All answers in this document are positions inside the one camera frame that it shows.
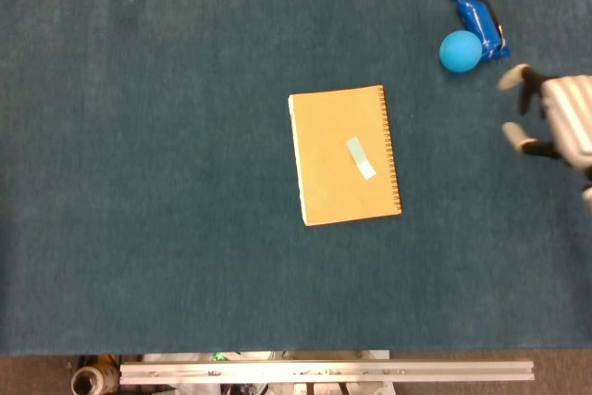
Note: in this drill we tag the blue ball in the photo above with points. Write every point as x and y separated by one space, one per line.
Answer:
460 51

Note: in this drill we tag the aluminium profile rail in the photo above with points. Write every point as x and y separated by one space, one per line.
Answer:
324 372

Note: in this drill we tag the yellow spiral notebook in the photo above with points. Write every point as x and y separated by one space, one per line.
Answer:
344 154

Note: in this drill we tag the brown tape roll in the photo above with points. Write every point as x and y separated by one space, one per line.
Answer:
90 380

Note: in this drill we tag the blue snack packet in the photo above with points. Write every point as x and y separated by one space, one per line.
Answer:
484 24

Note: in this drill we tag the teal table cloth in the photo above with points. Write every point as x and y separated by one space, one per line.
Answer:
185 182

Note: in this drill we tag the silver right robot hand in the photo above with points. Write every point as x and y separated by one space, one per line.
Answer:
566 113

